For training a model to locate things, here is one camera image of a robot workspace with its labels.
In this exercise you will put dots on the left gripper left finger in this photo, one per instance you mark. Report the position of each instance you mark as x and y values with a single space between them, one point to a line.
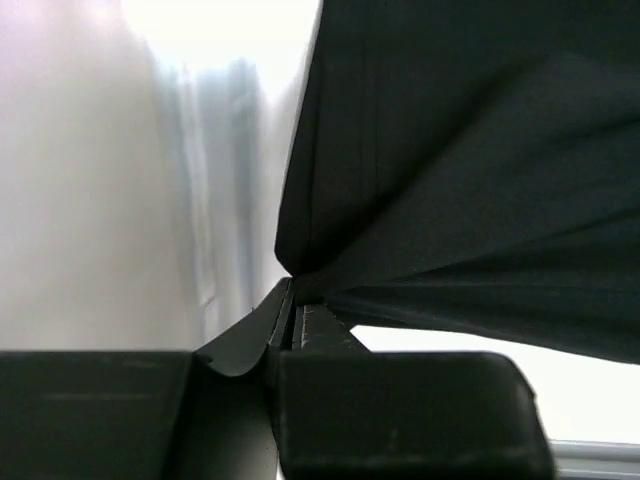
239 349

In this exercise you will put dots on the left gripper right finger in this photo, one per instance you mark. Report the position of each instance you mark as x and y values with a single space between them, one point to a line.
341 411

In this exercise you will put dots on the black trousers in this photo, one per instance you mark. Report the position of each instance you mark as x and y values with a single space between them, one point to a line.
472 166

